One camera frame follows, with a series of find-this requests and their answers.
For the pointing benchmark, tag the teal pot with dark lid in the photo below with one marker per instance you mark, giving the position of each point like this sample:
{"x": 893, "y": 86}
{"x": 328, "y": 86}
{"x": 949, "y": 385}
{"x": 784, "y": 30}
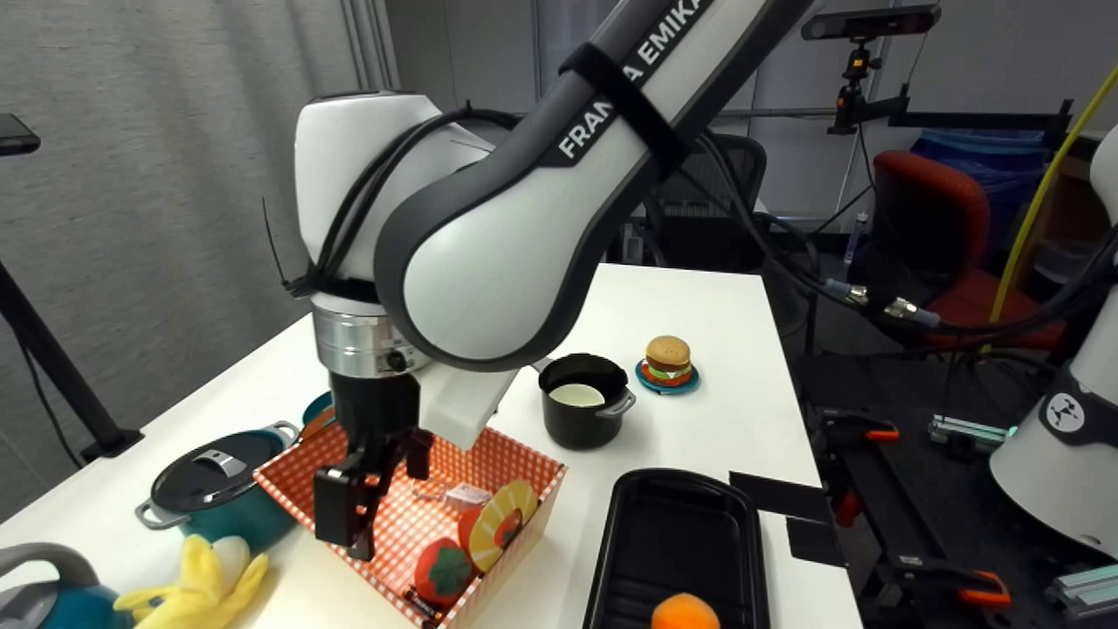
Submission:
{"x": 220, "y": 477}

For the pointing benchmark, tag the teal small plate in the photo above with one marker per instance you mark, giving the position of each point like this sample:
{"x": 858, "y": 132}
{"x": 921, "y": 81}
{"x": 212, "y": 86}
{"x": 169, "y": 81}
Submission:
{"x": 669, "y": 385}

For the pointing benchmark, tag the sliced toy fruit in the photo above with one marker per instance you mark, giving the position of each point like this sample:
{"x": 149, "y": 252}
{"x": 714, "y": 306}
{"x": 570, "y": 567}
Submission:
{"x": 500, "y": 524}

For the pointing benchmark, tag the toy burger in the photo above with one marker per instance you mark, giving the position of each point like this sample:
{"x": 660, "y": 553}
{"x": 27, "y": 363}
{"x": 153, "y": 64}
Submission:
{"x": 669, "y": 354}

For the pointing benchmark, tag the red checkered cardboard box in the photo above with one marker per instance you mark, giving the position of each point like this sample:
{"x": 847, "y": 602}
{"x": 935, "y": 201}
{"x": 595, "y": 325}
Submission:
{"x": 512, "y": 467}

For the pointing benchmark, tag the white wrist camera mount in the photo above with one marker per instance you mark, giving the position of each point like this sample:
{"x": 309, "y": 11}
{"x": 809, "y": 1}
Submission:
{"x": 465, "y": 405}

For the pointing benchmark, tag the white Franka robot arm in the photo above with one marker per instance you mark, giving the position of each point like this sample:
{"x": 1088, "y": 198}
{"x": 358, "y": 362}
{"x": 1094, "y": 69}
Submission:
{"x": 489, "y": 265}

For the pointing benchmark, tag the black plastic tray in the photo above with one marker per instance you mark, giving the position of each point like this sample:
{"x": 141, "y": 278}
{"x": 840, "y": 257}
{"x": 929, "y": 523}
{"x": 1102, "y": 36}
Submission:
{"x": 677, "y": 535}

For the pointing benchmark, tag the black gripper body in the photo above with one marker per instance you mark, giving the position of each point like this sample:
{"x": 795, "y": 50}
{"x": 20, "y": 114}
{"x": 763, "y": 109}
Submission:
{"x": 370, "y": 412}

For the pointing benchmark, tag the red toy tomato with leaf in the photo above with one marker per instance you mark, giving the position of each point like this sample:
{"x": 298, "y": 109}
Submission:
{"x": 443, "y": 574}

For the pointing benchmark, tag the black camera on tripod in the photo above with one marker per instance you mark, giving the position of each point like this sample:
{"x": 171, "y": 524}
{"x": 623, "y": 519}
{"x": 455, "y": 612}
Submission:
{"x": 869, "y": 20}

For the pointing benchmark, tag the orange toy fruit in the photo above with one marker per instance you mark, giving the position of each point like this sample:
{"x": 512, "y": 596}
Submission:
{"x": 685, "y": 612}

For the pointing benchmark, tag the teal toy kettle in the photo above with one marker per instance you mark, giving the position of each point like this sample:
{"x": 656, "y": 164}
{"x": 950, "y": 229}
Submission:
{"x": 45, "y": 596}

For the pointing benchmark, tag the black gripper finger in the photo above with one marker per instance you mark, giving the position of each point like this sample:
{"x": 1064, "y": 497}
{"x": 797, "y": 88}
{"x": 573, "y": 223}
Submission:
{"x": 347, "y": 511}
{"x": 419, "y": 454}

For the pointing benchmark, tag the red office chair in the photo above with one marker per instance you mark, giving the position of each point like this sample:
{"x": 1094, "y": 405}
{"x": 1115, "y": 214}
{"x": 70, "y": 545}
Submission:
{"x": 929, "y": 232}

